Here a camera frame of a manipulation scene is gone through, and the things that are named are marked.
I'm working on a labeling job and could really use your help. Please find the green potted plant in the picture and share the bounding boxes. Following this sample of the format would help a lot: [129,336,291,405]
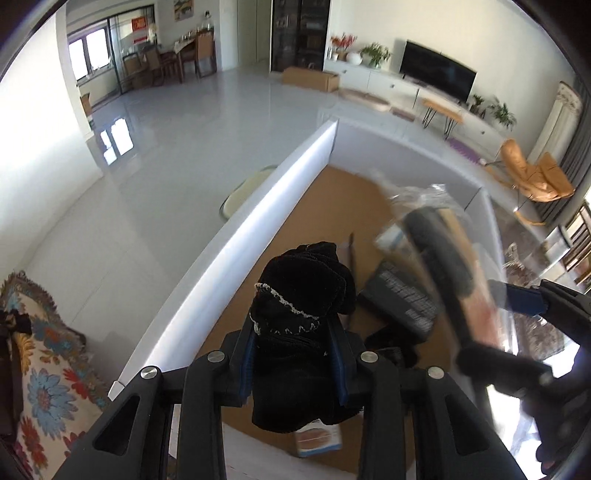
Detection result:
[359,42,392,69]

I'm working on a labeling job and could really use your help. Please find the clear plastic bag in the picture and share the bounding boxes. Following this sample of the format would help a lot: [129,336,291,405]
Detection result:
[369,168,518,370]

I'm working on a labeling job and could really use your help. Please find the red flowers in vase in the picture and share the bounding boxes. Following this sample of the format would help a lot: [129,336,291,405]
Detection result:
[330,33,358,61]

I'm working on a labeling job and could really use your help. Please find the red window decoration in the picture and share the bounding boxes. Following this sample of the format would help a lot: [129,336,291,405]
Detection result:
[131,17,155,44]

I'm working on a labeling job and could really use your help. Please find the leafy potted plant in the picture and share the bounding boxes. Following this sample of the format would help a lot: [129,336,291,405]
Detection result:
[487,97,517,130]

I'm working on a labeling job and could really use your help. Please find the blue and white medicine box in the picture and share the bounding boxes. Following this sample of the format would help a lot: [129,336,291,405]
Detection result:
[293,413,345,459]

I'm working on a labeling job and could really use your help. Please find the cream round stool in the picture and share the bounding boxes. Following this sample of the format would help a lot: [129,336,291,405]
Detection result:
[219,166,278,222]

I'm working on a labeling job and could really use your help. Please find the black lace-trimmed cloth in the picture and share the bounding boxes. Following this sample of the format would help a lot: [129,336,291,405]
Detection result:
[249,241,365,433]

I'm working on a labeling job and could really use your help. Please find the purple floor mat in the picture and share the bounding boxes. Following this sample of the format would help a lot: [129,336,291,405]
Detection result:
[447,137,483,164]

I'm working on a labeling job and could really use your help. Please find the covered standing air conditioner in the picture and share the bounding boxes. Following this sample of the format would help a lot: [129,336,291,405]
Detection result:
[531,80,583,162]

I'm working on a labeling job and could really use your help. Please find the round pet bed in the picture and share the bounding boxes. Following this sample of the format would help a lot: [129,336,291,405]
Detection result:
[339,88,392,112]

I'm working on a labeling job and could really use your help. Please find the wooden bench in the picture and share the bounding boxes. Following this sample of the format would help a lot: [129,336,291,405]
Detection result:
[421,98,464,139]

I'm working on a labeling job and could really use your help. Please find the white storage box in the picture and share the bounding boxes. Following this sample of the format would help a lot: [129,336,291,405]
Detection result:
[108,117,522,480]

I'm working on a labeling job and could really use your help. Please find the dark cloth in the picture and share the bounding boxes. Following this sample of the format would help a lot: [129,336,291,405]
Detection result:
[0,308,33,439]

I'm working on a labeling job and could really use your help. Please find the dark display cabinet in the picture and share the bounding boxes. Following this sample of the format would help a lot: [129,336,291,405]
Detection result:
[270,0,331,73]

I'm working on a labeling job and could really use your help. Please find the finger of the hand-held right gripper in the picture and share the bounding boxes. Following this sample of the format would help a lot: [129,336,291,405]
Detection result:
[456,344,555,402]
[488,278,583,324]

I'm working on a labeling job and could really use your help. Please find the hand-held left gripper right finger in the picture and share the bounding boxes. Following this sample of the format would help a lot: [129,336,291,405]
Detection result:
[332,320,527,480]

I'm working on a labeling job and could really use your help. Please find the white television cabinet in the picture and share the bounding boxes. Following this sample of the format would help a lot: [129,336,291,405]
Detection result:
[325,58,513,153]

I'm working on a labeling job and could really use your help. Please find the cardboard box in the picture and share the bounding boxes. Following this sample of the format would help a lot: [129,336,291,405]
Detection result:
[281,65,341,93]

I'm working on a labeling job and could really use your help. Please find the floral printed blanket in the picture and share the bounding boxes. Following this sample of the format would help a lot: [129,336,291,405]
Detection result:
[0,270,112,480]

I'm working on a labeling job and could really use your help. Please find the black television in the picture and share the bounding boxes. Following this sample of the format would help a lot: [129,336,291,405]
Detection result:
[399,40,477,103]

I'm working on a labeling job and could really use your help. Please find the wooden dining set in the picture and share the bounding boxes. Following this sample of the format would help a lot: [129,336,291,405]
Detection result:
[122,28,218,88]

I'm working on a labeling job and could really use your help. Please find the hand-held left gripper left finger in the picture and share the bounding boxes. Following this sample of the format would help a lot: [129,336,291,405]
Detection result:
[55,323,256,480]

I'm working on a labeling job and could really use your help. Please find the orange lounge chair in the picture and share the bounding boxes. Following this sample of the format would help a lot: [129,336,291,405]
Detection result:
[485,138,575,227]

